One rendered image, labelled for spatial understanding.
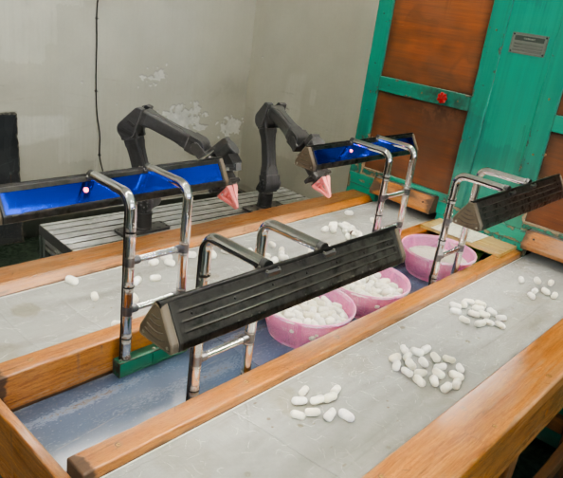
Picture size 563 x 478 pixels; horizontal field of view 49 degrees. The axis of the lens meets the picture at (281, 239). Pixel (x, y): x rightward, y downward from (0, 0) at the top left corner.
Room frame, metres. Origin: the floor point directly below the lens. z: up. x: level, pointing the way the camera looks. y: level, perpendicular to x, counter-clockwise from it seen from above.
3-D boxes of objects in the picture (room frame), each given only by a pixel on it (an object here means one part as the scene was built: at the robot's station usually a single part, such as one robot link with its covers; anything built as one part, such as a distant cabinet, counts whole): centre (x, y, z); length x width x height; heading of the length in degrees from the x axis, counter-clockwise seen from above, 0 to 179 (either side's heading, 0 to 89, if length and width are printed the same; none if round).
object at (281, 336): (1.51, -0.10, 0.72); 0.27 x 0.27 x 0.10
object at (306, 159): (2.11, -0.24, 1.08); 0.62 x 0.08 x 0.07; 140
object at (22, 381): (1.70, -0.05, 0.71); 1.81 x 0.05 x 0.11; 140
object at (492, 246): (2.22, -0.70, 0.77); 0.33 x 0.15 x 0.01; 50
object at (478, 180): (1.79, -0.60, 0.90); 0.20 x 0.19 x 0.45; 140
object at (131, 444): (1.49, -0.29, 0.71); 1.81 x 0.05 x 0.11; 140
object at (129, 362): (1.31, 0.33, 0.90); 0.20 x 0.19 x 0.45; 140
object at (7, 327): (1.81, 0.09, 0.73); 1.81 x 0.30 x 0.02; 140
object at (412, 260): (2.06, -0.56, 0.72); 0.27 x 0.27 x 0.10
